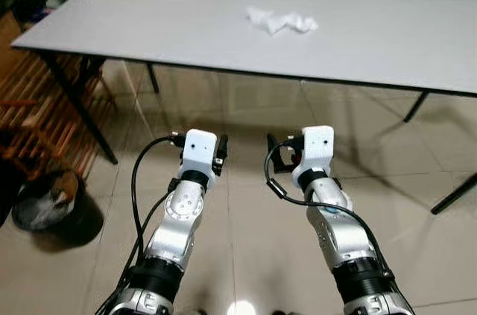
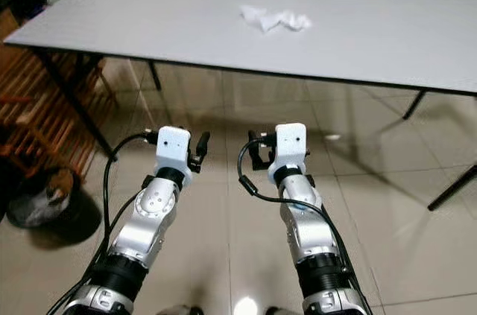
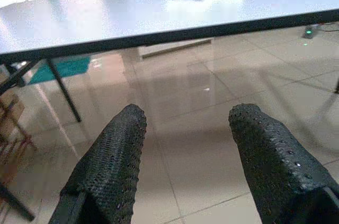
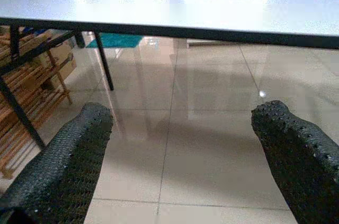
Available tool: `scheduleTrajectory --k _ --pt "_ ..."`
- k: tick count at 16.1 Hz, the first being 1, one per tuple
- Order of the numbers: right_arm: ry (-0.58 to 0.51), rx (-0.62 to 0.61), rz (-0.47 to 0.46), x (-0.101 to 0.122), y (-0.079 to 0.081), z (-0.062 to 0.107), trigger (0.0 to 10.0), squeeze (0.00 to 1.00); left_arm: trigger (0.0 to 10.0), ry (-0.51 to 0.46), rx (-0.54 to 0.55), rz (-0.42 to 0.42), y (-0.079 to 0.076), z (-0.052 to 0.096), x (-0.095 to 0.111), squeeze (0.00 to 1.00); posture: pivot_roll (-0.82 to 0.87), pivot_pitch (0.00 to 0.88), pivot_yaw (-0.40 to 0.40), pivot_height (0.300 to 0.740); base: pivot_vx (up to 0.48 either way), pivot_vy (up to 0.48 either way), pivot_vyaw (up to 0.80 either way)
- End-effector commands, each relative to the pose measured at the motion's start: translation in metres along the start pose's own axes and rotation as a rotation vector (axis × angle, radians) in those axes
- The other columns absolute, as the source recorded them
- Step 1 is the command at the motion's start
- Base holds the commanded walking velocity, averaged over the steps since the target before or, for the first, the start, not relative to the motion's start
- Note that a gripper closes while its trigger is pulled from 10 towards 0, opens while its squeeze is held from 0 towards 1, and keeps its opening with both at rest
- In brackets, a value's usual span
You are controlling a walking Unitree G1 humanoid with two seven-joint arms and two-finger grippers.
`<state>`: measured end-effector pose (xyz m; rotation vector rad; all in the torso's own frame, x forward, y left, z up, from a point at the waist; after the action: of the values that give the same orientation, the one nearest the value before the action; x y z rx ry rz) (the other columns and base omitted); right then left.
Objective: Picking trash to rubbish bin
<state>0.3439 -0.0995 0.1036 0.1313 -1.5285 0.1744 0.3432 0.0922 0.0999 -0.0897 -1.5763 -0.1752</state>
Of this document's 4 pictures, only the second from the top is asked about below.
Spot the black rubbish bin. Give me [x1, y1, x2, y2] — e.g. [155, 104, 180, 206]
[5, 167, 77, 229]

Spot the grey table with black legs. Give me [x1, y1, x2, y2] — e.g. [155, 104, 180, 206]
[4, 0, 477, 212]

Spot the crumpled white tissue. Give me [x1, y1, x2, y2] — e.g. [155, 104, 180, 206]
[240, 4, 313, 34]

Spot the brown wooden slatted rack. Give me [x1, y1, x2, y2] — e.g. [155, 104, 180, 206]
[0, 8, 114, 176]

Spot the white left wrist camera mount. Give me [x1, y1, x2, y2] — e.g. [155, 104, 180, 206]
[156, 126, 193, 174]

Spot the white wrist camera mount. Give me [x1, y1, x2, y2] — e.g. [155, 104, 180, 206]
[271, 123, 308, 171]
[156, 126, 193, 174]

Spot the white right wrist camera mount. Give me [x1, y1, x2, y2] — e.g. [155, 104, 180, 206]
[271, 123, 308, 171]

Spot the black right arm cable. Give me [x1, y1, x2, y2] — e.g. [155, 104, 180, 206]
[237, 136, 366, 293]

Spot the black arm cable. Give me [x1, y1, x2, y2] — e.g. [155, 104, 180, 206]
[237, 136, 366, 293]
[45, 130, 159, 315]

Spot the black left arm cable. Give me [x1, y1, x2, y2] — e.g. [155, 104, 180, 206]
[45, 130, 159, 315]

